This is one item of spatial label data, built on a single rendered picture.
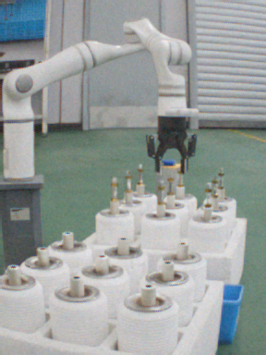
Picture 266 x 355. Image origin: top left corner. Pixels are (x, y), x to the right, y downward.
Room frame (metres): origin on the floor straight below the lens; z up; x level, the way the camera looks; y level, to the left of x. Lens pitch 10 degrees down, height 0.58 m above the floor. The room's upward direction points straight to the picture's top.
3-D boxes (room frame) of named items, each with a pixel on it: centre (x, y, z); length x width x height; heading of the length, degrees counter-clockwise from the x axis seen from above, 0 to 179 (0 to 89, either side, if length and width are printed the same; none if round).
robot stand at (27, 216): (1.58, 0.34, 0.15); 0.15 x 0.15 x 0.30; 9
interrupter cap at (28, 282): (0.85, 0.20, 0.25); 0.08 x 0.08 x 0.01
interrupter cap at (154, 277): (0.89, -0.06, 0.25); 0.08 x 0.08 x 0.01
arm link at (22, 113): (1.58, 0.34, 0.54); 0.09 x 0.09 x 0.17; 27
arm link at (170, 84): (1.44, -0.09, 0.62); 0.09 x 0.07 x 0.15; 106
